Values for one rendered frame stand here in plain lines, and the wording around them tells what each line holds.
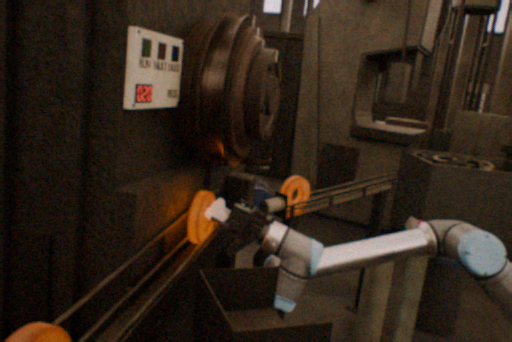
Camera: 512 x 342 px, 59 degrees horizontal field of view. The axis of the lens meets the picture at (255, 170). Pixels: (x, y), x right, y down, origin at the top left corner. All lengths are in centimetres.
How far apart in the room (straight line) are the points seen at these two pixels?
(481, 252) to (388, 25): 287
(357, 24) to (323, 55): 38
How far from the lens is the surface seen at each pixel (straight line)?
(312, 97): 416
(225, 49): 128
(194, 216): 130
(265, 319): 114
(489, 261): 146
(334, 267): 146
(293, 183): 189
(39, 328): 77
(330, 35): 418
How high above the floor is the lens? 116
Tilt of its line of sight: 11 degrees down
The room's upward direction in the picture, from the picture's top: 7 degrees clockwise
